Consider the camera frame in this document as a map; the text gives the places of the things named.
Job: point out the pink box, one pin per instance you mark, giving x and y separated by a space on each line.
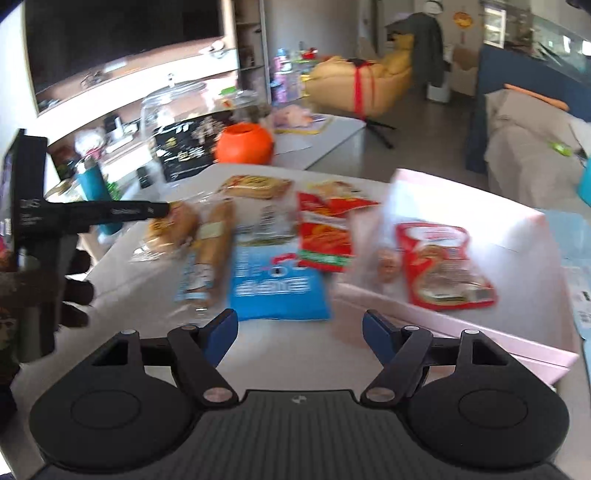
517 258

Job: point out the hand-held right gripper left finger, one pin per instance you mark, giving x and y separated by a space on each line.
220 334

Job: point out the red and white snack packet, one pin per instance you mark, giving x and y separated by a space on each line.
441 267

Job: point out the long bread in clear packet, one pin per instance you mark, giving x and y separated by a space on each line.
210 249

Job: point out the black television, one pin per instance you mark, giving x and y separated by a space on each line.
124 37

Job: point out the small green packet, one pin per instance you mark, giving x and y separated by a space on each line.
559 148

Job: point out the glass fish tank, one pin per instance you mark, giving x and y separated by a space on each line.
535 32

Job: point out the light blue flat card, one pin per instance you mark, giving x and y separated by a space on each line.
570 244

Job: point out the yellow armchair with red ribbon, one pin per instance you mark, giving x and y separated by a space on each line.
360 81

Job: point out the teal bottle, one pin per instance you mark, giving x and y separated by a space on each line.
94 189

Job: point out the orange hanging ornament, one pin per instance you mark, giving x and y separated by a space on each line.
460 19

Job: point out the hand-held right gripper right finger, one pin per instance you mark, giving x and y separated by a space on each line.
379 334

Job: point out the pink plush toy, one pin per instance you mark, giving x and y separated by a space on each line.
293 117

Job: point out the round bread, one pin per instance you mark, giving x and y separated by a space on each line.
171 228

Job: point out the person's left hand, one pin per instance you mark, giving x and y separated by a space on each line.
76 290

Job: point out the orange pumpkin bucket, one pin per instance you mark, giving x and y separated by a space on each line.
244 144

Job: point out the black printed bag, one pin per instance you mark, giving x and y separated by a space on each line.
184 147

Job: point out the sofa with beige cover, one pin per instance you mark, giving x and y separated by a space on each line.
531 138

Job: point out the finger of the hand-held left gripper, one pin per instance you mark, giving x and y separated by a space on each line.
129 212

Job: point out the small clear sausage packet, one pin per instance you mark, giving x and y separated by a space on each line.
388 263

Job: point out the blue snack packet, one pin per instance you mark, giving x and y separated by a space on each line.
279 286

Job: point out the dark coat on stand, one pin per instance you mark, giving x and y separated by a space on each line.
427 46

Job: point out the teal and white box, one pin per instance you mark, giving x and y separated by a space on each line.
585 182

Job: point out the beige cracker packet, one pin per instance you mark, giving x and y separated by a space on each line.
256 187

